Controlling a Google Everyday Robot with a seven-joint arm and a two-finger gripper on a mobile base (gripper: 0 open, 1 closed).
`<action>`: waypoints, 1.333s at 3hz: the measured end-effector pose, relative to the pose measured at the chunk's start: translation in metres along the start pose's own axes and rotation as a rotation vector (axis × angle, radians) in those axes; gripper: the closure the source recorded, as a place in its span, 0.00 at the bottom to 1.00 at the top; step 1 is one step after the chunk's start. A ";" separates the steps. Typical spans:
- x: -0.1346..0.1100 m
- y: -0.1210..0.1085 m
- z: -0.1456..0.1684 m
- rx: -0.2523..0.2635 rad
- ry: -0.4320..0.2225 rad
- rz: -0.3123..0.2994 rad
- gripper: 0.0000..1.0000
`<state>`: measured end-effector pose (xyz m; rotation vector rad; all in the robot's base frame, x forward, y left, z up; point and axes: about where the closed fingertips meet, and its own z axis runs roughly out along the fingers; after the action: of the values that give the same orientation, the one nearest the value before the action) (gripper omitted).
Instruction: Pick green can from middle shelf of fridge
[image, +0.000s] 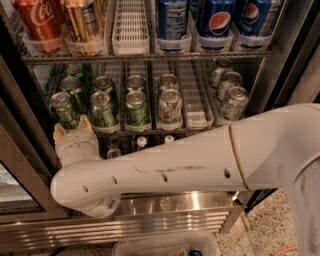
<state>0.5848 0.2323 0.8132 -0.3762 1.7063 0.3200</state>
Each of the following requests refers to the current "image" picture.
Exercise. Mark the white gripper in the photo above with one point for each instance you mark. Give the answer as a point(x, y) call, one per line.
point(75, 138)

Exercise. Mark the green can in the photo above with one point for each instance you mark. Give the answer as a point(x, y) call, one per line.
point(62, 106)
point(75, 70)
point(73, 86)

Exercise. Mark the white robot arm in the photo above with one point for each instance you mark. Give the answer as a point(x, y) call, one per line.
point(275, 149)

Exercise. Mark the green can column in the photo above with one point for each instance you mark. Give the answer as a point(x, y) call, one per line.
point(103, 110)
point(106, 84)
point(135, 82)
point(137, 110)

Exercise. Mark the silver can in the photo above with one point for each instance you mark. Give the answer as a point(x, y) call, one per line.
point(113, 142)
point(114, 153)

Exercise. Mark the steel fridge cabinet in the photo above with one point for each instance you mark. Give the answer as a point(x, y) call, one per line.
point(269, 67)

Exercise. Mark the white diet can front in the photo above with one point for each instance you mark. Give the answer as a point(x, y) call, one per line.
point(170, 107)

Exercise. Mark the white diet can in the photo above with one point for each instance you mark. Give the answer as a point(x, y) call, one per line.
point(168, 81)
point(170, 107)

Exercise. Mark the gold soda can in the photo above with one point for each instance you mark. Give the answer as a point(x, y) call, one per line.
point(84, 19)

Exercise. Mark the white diet can back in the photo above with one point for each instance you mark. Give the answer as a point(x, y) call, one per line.
point(168, 81)

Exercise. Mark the red Coca-Cola can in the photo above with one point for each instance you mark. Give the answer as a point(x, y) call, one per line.
point(41, 22)

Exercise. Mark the blue Pepsi can left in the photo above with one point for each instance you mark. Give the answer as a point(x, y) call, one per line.
point(171, 23)

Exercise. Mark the blue pepsi can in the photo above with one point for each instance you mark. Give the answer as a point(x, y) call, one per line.
point(259, 17)
point(214, 18)
point(171, 23)

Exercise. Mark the white can right back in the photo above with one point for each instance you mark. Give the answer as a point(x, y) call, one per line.
point(216, 68)

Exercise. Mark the white can right middle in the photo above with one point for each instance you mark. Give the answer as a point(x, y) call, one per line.
point(229, 80)

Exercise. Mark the blue Pepsi can middle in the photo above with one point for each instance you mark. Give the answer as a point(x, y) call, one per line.
point(214, 18)

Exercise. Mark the blue Pepsi can right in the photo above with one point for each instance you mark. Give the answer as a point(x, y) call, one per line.
point(259, 17)

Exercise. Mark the dark juice bottle left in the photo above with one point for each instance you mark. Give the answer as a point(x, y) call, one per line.
point(141, 143)

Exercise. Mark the dark juice bottle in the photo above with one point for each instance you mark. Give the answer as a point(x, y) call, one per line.
point(168, 139)
point(141, 143)

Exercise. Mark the dark juice bottle right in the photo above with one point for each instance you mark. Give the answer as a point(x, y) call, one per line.
point(168, 139)

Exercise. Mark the empty white middle tray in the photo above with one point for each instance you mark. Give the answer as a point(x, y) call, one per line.
point(196, 109)

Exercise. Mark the blue bottle cap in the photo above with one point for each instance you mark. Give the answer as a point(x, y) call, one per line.
point(195, 252)

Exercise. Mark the clear plastic bin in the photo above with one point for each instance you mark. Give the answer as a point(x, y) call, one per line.
point(173, 244)

